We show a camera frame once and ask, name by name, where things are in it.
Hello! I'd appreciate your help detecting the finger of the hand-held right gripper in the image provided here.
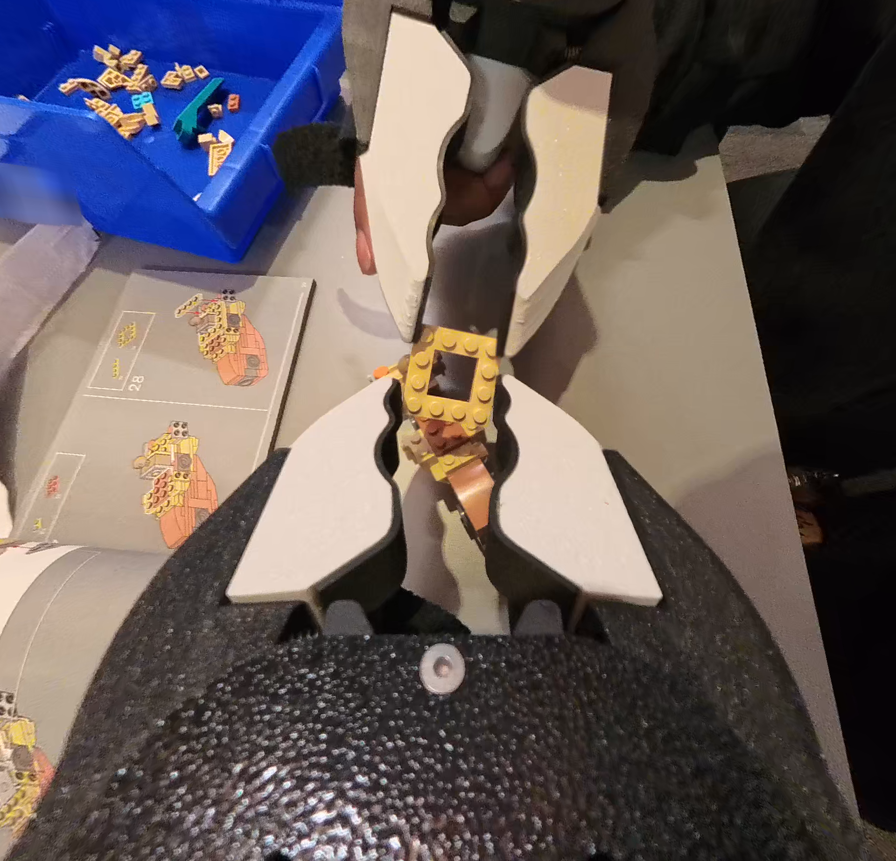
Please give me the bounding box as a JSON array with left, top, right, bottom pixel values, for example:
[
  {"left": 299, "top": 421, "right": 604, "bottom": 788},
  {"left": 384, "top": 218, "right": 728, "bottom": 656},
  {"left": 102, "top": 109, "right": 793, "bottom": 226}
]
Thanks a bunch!
[
  {"left": 504, "top": 66, "right": 616, "bottom": 358},
  {"left": 353, "top": 8, "right": 476, "bottom": 342}
]

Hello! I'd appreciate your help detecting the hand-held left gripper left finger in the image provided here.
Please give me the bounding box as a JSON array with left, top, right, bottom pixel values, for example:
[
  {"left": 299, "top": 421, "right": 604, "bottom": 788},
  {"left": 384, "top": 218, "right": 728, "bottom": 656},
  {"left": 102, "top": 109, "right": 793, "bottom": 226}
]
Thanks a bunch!
[{"left": 225, "top": 379, "right": 408, "bottom": 608}]

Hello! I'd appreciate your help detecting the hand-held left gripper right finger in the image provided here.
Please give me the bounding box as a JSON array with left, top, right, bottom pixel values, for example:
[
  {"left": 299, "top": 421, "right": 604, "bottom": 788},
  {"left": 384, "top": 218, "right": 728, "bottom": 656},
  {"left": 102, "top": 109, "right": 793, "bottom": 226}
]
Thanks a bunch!
[{"left": 488, "top": 375, "right": 665, "bottom": 606}]

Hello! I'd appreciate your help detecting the blue plastic bin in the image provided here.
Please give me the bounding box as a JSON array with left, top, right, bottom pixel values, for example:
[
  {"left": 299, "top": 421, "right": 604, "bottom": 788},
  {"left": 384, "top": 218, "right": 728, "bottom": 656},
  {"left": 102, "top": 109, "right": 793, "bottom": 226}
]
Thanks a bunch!
[{"left": 0, "top": 0, "right": 347, "bottom": 263}]

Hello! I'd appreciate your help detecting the orange and tan brick model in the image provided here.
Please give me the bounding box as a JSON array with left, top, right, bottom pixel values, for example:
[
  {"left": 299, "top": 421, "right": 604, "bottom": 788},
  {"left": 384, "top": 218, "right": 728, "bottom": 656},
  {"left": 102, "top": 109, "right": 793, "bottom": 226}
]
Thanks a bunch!
[{"left": 371, "top": 353, "right": 506, "bottom": 554}]

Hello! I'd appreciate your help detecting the tan square frame brick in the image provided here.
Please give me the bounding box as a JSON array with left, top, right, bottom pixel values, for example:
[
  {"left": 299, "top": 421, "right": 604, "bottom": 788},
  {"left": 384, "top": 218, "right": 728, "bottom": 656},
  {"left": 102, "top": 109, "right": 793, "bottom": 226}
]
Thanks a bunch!
[{"left": 400, "top": 325, "right": 506, "bottom": 436}]

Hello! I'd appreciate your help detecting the grey desk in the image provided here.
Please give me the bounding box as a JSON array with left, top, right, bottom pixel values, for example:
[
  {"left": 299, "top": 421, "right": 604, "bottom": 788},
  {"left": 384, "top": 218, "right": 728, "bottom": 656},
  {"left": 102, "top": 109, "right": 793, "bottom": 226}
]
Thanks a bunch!
[{"left": 0, "top": 115, "right": 862, "bottom": 861}]

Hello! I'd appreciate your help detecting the person's right hand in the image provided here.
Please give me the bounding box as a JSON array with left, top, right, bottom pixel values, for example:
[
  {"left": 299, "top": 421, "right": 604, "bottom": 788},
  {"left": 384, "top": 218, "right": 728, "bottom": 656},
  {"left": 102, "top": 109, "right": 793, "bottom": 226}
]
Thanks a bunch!
[{"left": 352, "top": 152, "right": 520, "bottom": 278}]

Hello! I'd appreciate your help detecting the teal brick separator tool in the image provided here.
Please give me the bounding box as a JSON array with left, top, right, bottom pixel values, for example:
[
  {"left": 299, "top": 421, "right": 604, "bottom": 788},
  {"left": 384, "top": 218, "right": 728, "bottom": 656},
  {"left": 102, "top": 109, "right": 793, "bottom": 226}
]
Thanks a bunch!
[{"left": 173, "top": 77, "right": 225, "bottom": 149}]

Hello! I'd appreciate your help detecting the grey instruction booklet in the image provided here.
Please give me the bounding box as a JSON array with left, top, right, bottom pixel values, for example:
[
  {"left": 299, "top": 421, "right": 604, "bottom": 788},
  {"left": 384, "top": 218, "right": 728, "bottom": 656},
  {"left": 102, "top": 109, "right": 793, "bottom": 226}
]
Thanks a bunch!
[{"left": 0, "top": 268, "right": 317, "bottom": 837}]

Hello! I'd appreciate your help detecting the pile of loose tan bricks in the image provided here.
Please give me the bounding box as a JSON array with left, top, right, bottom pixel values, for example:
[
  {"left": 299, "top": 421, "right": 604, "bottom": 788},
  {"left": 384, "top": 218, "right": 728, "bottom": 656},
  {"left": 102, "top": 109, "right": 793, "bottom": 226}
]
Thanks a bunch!
[{"left": 57, "top": 43, "right": 246, "bottom": 177}]

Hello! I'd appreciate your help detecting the person's dark clothing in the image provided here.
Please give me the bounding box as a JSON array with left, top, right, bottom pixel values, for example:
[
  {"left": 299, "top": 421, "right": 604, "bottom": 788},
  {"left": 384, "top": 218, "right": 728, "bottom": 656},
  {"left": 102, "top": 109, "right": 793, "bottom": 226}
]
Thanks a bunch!
[{"left": 721, "top": 35, "right": 896, "bottom": 848}]

